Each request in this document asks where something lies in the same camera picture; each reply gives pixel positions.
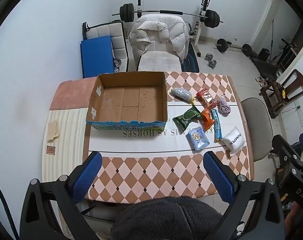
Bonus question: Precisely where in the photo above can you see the orange snack packet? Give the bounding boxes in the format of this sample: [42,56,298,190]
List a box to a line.
[200,108,216,131]

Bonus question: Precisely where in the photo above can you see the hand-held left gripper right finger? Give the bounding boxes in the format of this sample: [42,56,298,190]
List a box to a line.
[203,151,285,240]

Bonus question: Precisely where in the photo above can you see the cardboard box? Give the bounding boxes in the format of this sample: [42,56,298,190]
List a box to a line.
[86,71,168,132]

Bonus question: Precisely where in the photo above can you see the small barbell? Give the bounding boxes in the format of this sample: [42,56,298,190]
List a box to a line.
[215,38,252,55]

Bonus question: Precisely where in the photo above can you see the long blue packet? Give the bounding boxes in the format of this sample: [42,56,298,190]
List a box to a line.
[211,109,222,142]

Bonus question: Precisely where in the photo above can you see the barbell with black plates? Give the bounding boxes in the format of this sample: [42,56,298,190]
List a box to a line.
[112,3,223,28]

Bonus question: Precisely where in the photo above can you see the checkered table mat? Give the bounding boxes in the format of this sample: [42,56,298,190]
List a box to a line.
[83,71,255,204]

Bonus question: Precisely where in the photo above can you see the dark blue floor mat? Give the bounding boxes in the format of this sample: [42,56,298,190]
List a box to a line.
[181,42,200,72]

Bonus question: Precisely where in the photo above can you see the grey chair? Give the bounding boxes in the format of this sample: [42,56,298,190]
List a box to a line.
[240,97,274,162]

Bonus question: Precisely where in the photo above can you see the green wet wipes packet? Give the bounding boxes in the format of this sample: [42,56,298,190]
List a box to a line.
[172,106,202,128]

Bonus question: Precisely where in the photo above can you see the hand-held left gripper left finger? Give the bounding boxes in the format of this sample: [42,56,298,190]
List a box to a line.
[19,151,103,240]

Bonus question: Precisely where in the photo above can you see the light blue tissue pack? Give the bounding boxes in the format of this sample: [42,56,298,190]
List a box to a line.
[188,127,210,152]

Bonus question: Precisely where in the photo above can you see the blue foam pad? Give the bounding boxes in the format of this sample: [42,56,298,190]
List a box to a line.
[80,35,114,79]

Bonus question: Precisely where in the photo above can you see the white weight rack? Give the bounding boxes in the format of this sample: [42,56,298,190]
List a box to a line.
[135,0,210,58]

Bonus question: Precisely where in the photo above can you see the white down jacket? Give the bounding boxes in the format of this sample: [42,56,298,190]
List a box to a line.
[129,15,190,64]

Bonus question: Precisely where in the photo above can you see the black speaker box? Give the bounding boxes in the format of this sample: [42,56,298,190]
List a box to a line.
[258,48,270,61]

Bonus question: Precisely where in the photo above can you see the cream striped table cover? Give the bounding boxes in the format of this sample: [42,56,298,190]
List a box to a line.
[42,77,99,193]

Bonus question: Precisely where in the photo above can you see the red snack packet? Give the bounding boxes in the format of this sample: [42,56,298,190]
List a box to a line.
[196,88,217,109]

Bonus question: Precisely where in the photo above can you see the brown wooden chair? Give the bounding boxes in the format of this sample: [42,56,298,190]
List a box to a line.
[259,69,303,119]

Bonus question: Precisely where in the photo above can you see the white padded folding chair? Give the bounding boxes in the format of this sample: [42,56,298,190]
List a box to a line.
[82,21,129,72]

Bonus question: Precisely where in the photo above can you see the white pillow pouch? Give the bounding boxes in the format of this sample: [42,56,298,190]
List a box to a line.
[221,126,247,157]

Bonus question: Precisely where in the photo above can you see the silver bubble packet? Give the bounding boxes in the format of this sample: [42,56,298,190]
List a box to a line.
[171,87,194,104]

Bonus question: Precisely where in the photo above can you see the dark fleece garment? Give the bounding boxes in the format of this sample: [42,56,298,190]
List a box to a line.
[111,196,224,240]

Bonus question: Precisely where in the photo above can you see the purple socks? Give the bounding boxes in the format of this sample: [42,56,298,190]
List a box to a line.
[217,95,231,117]

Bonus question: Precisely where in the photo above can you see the beige paper scrap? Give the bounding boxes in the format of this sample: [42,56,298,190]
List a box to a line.
[47,120,61,143]

